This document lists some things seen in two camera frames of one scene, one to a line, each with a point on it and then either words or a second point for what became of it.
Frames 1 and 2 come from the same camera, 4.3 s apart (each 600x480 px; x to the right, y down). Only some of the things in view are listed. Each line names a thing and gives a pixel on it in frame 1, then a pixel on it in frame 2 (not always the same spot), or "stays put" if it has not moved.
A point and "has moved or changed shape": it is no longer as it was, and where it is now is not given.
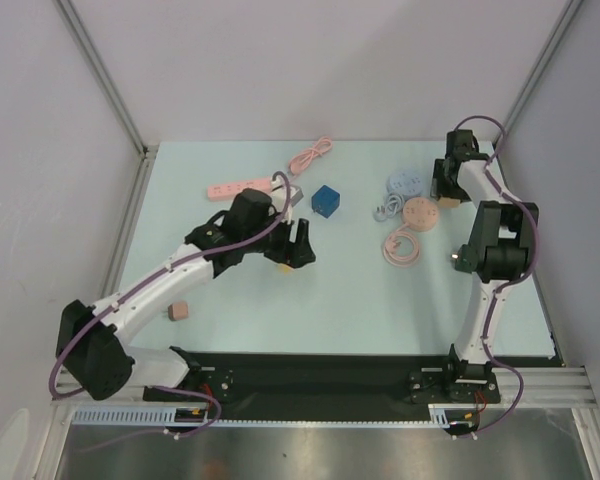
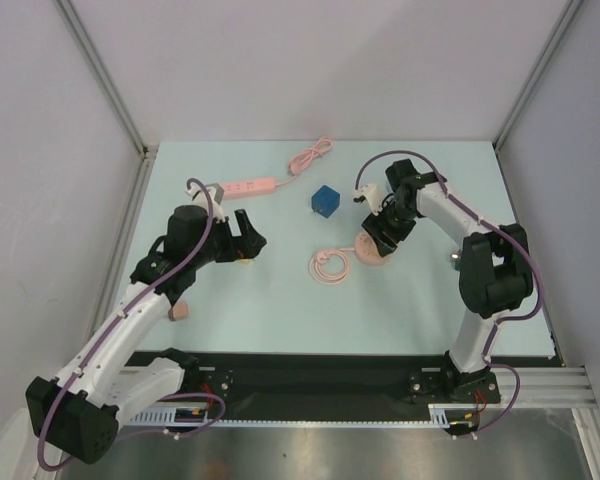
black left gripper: x=297 y=254 → x=245 y=246
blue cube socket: x=325 y=201 stays put
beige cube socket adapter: x=447 y=202 has moved or changed shape
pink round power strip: x=401 y=248 → x=329 y=266
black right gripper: x=443 y=182 → x=389 y=228
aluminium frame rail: x=534 y=389 stays put
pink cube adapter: x=178 y=311 stays put
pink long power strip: x=225 y=191 stays put
